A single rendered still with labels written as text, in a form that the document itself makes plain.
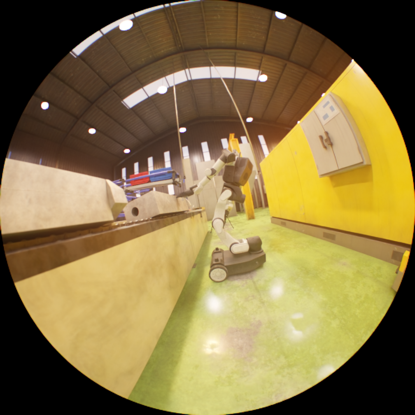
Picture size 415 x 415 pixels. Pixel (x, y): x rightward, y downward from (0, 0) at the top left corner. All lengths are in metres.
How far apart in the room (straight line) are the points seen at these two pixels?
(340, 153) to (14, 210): 1.92
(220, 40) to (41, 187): 9.26
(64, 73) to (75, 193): 9.67
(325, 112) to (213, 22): 8.10
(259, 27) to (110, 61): 7.85
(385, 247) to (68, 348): 2.02
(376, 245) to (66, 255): 2.07
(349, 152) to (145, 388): 2.12
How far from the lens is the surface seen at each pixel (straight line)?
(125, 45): 9.11
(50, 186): 0.50
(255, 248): 1.49
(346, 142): 1.47
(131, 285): 0.66
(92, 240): 0.51
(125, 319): 0.65
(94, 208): 0.54
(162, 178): 1.44
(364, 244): 1.77
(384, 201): 1.58
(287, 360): 0.84
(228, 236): 1.41
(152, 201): 1.00
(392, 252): 1.67
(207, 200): 7.42
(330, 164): 1.60
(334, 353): 0.92
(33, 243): 0.52
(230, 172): 1.36
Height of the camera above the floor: 0.79
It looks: level
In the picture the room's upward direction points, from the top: 10 degrees counter-clockwise
